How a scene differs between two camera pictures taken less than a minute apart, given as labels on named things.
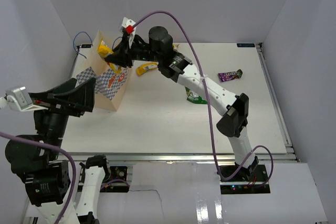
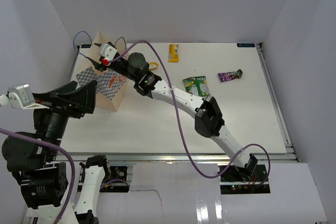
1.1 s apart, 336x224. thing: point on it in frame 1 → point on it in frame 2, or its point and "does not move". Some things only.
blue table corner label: [245, 45] does not move
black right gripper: [125, 57] → [101, 67]
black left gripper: [69, 101] does not move
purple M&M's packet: [224, 76] does not move
